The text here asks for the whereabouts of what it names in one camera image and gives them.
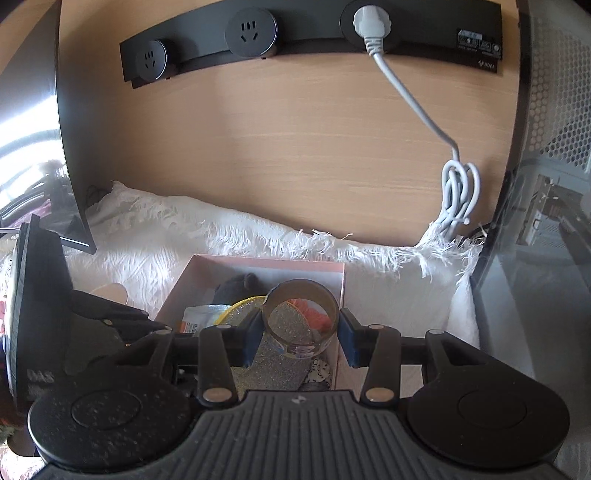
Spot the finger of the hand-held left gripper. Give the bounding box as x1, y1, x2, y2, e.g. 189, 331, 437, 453
99, 318, 172, 346
70, 290, 151, 325

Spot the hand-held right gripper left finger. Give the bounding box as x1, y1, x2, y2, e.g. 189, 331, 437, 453
111, 310, 264, 402

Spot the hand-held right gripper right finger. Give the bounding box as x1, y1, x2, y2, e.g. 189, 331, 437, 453
339, 307, 468, 401

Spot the yellow scrub sponge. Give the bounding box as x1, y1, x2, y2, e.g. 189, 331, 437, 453
215, 295, 324, 393

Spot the black plush toy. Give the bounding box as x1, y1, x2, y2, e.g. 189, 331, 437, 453
213, 272, 271, 308

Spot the white wipes packet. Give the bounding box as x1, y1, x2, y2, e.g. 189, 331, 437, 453
180, 305, 232, 335

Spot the clear plastic jar flower label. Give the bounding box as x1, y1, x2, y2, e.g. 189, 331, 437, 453
261, 279, 342, 360

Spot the pink cardboard box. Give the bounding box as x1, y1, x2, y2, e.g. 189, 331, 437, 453
152, 254, 347, 394

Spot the beige oval object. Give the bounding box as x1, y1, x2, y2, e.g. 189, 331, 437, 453
90, 283, 128, 305

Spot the white fringed woven blanket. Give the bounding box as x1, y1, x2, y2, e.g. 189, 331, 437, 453
0, 180, 490, 402

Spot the black computer monitor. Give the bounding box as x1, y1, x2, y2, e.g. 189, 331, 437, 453
0, 0, 98, 254

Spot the glass side computer case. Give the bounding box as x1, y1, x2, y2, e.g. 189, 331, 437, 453
471, 0, 591, 437

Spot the round black socket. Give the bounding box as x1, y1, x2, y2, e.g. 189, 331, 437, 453
225, 9, 279, 59
136, 39, 176, 80
340, 0, 396, 48

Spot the black wall power track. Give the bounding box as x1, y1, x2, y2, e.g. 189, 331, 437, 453
119, 0, 504, 90

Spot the white plug with cable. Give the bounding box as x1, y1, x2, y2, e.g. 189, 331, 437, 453
353, 4, 481, 241

